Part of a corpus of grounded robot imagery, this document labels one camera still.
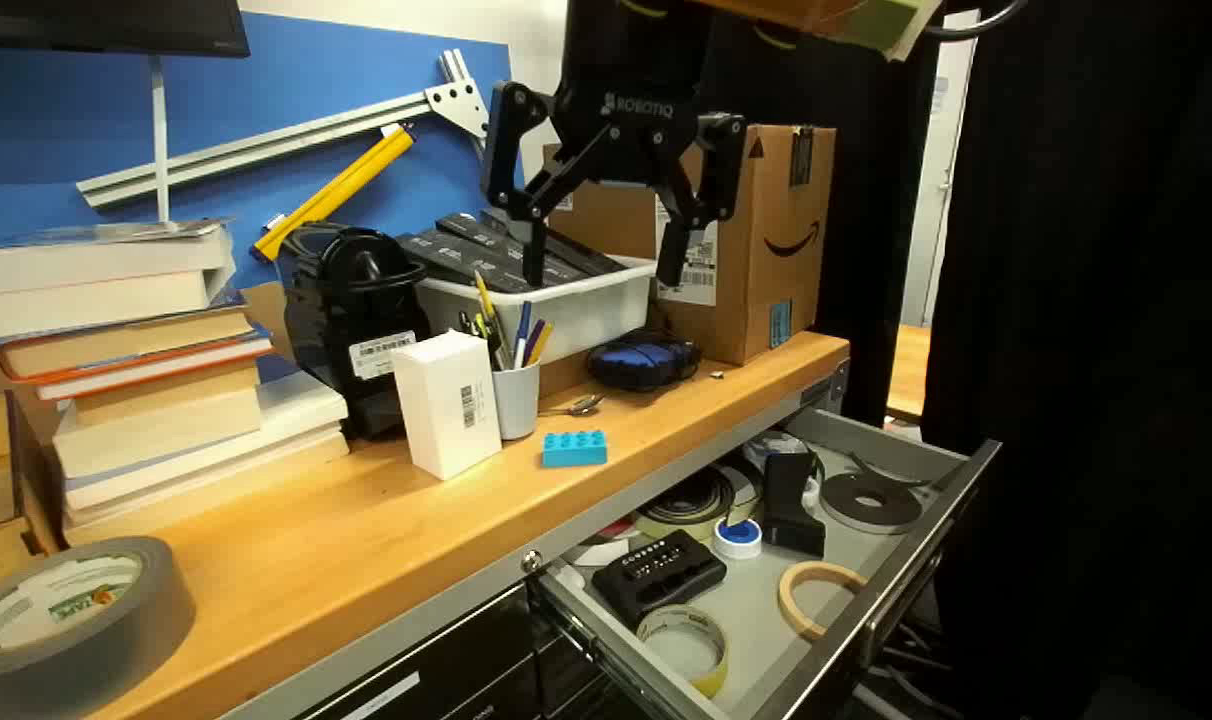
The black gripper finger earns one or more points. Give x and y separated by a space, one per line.
703 187
531 202

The white tape roll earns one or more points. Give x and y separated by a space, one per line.
685 648

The small metal keys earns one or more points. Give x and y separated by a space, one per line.
581 400

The brown cardboard shipping box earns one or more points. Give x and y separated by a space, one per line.
767 252

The blue lego brick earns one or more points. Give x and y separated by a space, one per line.
574 448

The black upright device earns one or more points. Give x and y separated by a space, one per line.
789 501

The black label printer machine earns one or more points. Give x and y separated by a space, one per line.
344 312

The stack of books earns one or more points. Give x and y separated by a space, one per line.
305 414

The orange yellow wrist camera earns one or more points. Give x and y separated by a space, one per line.
859 16

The black curtain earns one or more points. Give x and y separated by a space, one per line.
1099 332

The white plastic bin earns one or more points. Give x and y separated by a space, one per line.
566 306

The coloured pens bundle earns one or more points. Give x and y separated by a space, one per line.
508 332

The black and yellow tape roll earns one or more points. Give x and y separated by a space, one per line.
685 504

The blue and black pouch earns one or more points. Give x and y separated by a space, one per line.
640 362

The aluminium extrusion frame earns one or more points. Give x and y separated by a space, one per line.
299 132

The thick cream paged book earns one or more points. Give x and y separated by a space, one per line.
157 425

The black monitor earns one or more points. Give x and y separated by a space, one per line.
98 27

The brown cover book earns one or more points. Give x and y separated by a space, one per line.
109 343

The yellow spirit level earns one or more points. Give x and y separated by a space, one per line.
332 194

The tan masking tape roll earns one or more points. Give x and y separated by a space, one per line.
799 607

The small blue white tape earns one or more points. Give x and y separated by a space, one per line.
737 539

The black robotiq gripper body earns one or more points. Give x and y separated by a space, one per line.
628 95

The grey open metal drawer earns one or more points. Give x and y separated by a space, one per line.
819 584

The grey duct tape roll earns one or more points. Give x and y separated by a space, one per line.
71 627

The black flat boxes in bin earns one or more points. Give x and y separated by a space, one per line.
490 252

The red edged book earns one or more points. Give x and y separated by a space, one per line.
148 369

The large white book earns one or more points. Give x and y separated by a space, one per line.
88 278

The blue wall board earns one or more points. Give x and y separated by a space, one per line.
57 132

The black flat case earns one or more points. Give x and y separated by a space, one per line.
658 578

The black lower cabinet drawers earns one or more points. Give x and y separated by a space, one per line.
469 664

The white rectangular box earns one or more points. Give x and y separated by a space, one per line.
446 404

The grey pen cup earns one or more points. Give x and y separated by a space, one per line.
517 400

